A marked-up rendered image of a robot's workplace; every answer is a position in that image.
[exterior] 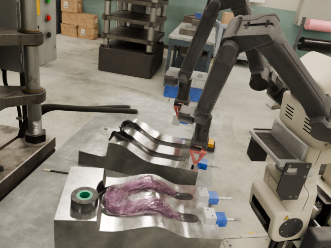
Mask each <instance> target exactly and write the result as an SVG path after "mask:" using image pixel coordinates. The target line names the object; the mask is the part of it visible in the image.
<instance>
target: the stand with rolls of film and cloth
mask: <svg viewBox="0 0 331 248"><path fill-rule="evenodd" d="M305 20H306V17H303V18H302V21H301V24H300V27H299V30H298V34H297V37H296V40H295V43H294V46H293V50H294V51H295V52H296V49H297V47H298V50H301V51H308V52H312V51H315V52H318V53H323V54H331V40H324V39H316V38H310V37H301V38H300V35H301V32H302V29H303V26H304V28H305V29H306V30H312V31H322V32H329V33H331V22H330V21H323V20H316V19H307V20H306V22H305Z"/></svg>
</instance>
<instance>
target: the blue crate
mask: <svg viewBox="0 0 331 248"><path fill-rule="evenodd" d="M178 88H179V85H177V86H176V87H175V86H170V85H165V90H164V97H170V98H176V97H177V93H178ZM202 91H203V89H199V88H193V87H191V88H190V94H189V96H190V101H192V102H198V101H199V98H200V96H201V92H202Z"/></svg>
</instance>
